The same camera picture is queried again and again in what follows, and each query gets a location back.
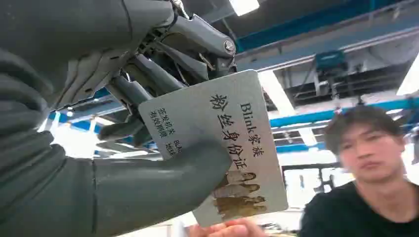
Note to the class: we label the person's hand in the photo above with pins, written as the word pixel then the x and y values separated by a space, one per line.
pixel 226 229

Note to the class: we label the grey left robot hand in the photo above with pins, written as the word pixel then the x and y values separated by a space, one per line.
pixel 124 183

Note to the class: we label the pale printed card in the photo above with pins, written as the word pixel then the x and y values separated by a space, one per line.
pixel 209 124

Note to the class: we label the teal ceiling box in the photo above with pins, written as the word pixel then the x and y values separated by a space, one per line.
pixel 330 60

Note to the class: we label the ribbed grey left arm sleeve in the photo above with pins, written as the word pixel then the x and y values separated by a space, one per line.
pixel 23 140

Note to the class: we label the ceiling light panel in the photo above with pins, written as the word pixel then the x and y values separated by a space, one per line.
pixel 244 6

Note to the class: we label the person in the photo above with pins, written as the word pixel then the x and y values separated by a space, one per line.
pixel 366 183

